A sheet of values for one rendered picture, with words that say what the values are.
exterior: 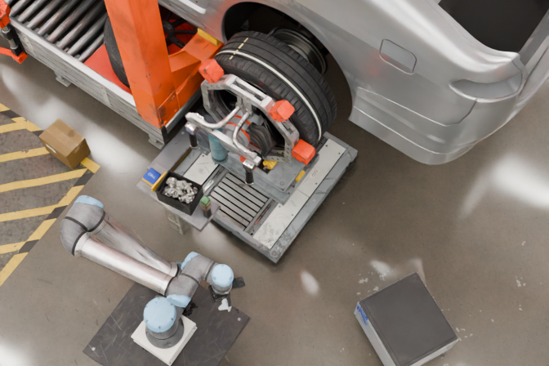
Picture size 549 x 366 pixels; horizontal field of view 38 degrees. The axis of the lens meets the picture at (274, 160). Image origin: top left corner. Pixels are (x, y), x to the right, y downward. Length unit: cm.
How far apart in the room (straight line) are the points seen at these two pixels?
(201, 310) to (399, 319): 100
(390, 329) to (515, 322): 82
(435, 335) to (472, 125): 113
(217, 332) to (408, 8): 187
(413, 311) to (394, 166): 103
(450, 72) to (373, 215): 156
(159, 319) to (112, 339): 45
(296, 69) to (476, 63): 88
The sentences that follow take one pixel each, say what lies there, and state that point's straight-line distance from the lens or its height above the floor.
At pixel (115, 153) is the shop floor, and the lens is 483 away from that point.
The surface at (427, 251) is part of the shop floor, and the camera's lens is 459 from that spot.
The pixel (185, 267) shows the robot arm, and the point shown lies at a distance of 341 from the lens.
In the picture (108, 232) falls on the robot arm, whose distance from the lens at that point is 362.
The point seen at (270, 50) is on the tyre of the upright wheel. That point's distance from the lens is 370.
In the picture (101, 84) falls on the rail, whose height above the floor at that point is 39.
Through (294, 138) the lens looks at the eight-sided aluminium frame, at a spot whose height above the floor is 96.
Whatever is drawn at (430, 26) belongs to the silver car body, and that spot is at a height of 168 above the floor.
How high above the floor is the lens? 424
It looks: 64 degrees down
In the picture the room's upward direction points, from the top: 1 degrees clockwise
